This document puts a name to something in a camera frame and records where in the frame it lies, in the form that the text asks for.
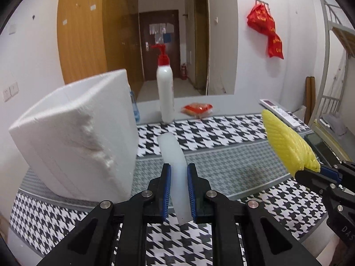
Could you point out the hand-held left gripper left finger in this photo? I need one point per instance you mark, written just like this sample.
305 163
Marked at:
166 191

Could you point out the red fire extinguisher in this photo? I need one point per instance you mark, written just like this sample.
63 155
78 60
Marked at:
184 72

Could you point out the blue paper notice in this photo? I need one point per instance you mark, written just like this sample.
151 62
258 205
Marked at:
167 38

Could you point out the yellow foam net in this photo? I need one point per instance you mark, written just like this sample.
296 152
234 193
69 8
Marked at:
288 144

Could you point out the wooden side door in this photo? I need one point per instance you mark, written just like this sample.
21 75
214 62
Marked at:
201 47

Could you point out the wooden boards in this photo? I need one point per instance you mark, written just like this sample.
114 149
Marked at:
310 99

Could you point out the white wall switch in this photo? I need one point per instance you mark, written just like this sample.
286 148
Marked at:
12 29
14 88

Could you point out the metal wall hook rack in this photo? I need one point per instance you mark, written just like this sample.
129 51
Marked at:
262 1

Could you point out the white remote control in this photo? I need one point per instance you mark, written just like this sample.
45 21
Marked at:
288 117

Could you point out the dark glass panel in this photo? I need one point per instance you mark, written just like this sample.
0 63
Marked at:
319 144

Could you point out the white foam box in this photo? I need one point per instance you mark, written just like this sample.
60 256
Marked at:
69 144

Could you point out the dark brown door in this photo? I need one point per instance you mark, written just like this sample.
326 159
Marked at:
147 66

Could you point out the white wall socket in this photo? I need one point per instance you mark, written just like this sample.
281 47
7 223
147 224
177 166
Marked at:
6 93

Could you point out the red plastic bag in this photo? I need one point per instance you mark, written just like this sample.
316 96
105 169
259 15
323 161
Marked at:
260 19

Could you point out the red snack packet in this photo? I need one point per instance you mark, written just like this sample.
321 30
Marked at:
197 108

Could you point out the translucent white plastic strip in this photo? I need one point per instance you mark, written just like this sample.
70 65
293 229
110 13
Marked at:
173 155

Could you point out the houndstooth tablecloth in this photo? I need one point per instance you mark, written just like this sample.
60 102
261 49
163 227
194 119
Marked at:
235 155

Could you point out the grey paper notice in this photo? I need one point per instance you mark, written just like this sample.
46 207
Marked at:
159 28

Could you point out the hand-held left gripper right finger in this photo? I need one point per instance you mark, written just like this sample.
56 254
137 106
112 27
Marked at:
191 191

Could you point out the white red-pump lotion bottle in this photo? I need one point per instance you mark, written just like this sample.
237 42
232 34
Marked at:
165 94

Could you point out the white metal bunk bed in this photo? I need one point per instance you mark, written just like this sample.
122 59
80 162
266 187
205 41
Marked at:
328 47

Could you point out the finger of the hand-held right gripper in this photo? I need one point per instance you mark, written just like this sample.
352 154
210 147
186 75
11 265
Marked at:
310 180
331 173

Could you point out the wooden wardrobe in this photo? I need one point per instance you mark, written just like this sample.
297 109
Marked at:
83 33

